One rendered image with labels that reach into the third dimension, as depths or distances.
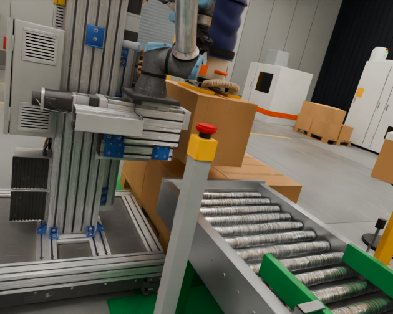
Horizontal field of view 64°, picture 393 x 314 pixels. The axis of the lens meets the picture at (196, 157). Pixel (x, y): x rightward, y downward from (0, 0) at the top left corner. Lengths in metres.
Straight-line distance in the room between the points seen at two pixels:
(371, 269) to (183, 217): 0.79
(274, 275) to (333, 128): 7.84
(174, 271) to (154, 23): 10.68
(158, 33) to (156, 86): 10.14
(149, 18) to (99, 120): 10.28
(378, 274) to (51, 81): 1.54
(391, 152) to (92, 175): 2.39
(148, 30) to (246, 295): 10.75
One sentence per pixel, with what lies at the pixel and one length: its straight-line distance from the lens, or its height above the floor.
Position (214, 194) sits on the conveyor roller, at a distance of 1.79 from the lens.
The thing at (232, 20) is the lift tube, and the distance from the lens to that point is 1.96.
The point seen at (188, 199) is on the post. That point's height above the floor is 0.79.
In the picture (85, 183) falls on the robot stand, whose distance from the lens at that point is 1.70.
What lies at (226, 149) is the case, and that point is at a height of 0.77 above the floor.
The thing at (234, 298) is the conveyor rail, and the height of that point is 0.50.
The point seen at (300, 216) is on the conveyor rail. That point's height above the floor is 0.57.
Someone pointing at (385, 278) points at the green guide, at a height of 0.61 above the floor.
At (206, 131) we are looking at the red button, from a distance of 0.96.
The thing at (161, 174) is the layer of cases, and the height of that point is 0.48.
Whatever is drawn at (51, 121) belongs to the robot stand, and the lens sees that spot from 1.54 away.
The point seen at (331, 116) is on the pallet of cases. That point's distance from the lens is 8.74.
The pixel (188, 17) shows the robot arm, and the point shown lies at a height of 1.37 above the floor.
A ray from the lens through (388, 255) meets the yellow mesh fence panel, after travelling 1.66.
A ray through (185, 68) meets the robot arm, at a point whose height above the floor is 1.19.
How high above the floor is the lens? 1.21
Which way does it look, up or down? 16 degrees down
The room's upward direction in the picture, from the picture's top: 13 degrees clockwise
